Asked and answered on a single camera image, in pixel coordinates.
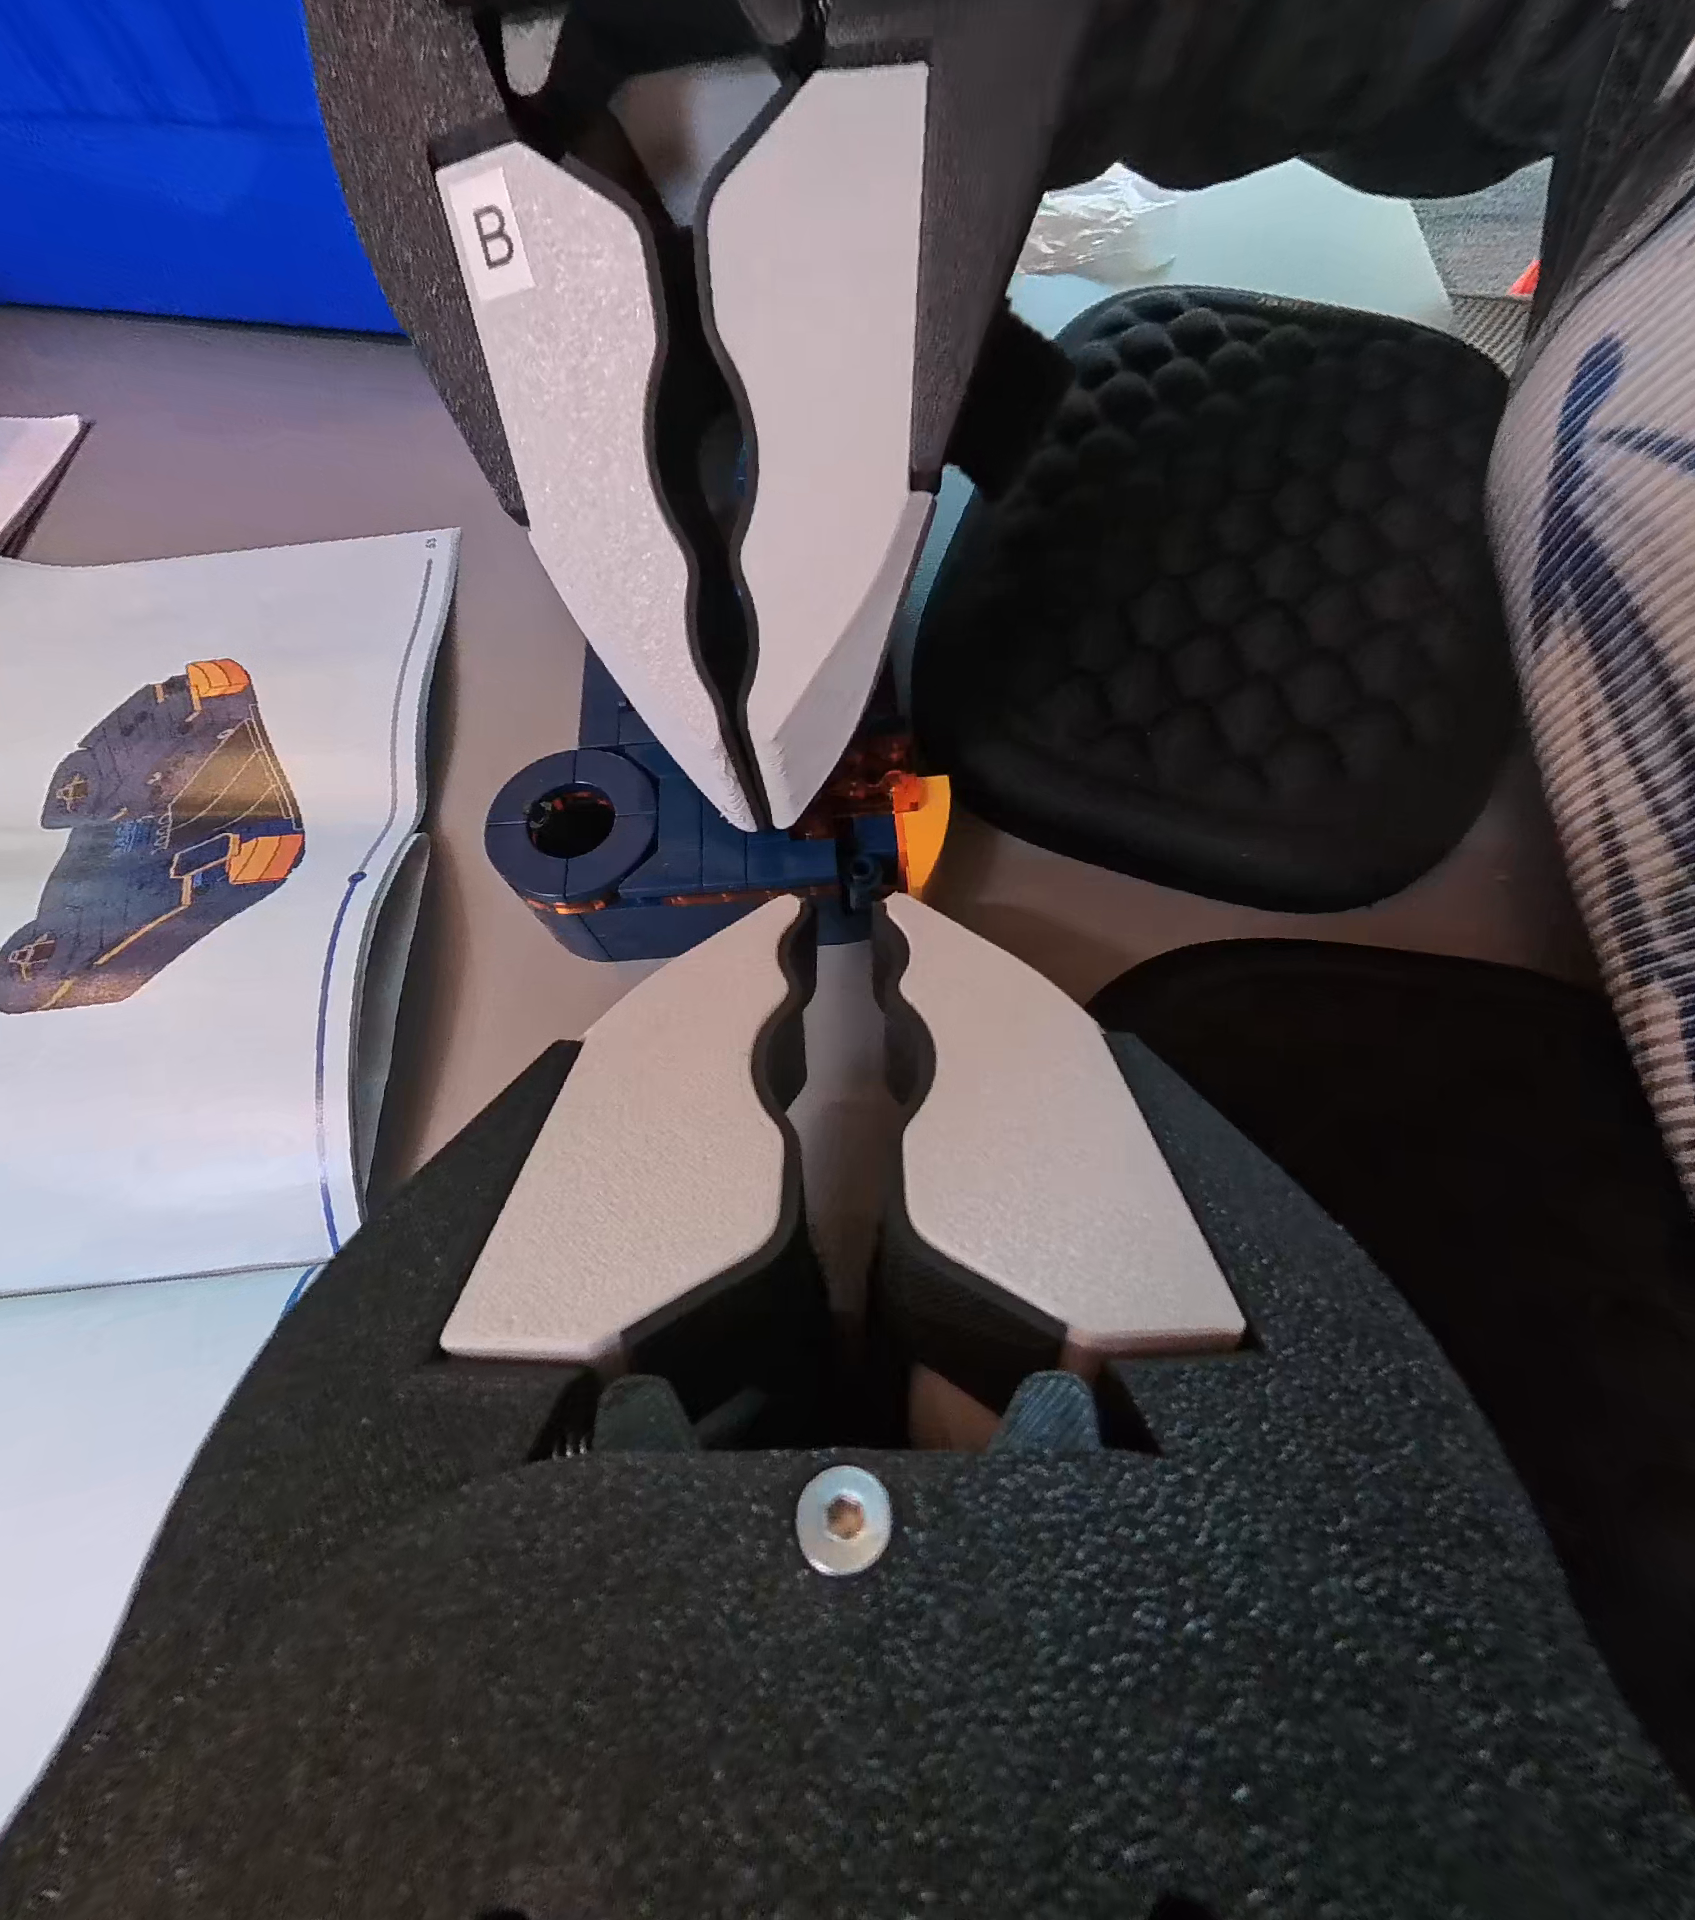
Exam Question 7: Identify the black bumpy cushion pad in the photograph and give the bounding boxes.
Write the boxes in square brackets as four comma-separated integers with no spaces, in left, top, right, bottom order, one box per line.
[914,285,1517,913]

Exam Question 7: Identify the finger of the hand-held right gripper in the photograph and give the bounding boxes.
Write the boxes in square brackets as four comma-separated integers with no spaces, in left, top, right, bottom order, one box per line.
[431,136,763,830]
[697,59,939,830]

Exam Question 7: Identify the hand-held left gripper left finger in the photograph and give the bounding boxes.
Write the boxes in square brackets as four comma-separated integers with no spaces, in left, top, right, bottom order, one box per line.
[440,894,835,1418]

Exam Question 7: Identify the blue orange brick model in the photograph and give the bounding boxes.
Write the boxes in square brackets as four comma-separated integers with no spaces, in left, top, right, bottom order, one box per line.
[483,643,954,966]

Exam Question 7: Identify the person's white blue sweater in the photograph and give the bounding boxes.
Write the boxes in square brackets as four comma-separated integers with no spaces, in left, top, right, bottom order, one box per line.
[1483,125,1695,1443]

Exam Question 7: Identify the crumpled clear plastic wrap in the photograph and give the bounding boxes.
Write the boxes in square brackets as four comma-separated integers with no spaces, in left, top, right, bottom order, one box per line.
[1011,163,1179,280]

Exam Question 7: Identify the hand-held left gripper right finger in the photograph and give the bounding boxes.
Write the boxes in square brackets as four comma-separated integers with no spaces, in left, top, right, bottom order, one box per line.
[870,894,1247,1418]

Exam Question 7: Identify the instruction booklet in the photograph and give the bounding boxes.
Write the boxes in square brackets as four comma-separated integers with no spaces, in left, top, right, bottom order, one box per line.
[0,523,460,1920]

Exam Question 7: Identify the blue plastic bin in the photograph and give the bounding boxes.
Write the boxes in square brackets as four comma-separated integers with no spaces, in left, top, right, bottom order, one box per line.
[0,0,405,339]

